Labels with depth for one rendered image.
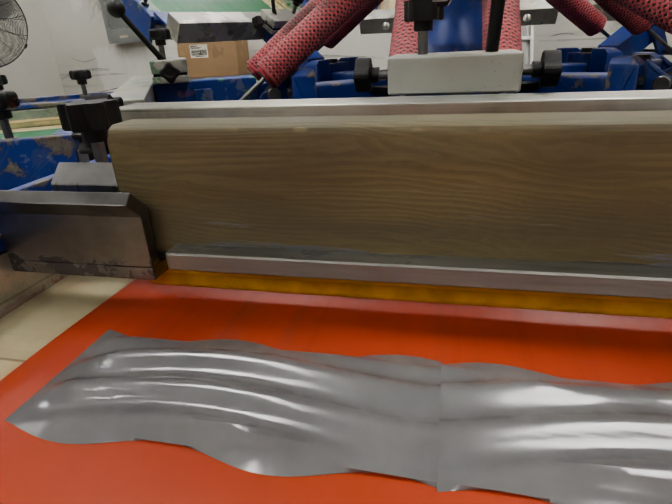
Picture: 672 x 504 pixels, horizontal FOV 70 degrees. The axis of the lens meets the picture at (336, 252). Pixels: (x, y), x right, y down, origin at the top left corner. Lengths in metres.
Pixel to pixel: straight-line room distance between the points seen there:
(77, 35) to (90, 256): 5.30
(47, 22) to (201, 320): 5.54
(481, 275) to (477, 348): 0.04
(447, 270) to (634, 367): 0.09
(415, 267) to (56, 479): 0.17
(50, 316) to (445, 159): 0.24
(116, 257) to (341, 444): 0.17
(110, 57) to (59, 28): 0.55
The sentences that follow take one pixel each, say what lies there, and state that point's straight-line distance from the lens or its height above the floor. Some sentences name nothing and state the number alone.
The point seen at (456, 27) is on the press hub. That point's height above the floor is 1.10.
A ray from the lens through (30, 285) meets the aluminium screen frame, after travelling 0.36.
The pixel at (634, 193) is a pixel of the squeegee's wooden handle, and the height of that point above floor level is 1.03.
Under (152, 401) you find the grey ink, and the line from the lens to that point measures 0.23.
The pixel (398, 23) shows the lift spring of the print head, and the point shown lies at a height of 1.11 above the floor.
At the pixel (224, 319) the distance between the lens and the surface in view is 0.28.
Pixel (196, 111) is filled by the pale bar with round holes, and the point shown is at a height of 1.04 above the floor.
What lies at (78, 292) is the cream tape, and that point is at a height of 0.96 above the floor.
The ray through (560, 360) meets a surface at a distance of 0.25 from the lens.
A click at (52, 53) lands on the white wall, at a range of 5.76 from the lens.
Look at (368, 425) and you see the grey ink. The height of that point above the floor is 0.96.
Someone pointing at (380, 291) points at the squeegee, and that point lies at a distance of 0.27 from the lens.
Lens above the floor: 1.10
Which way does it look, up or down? 24 degrees down
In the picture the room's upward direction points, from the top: 3 degrees counter-clockwise
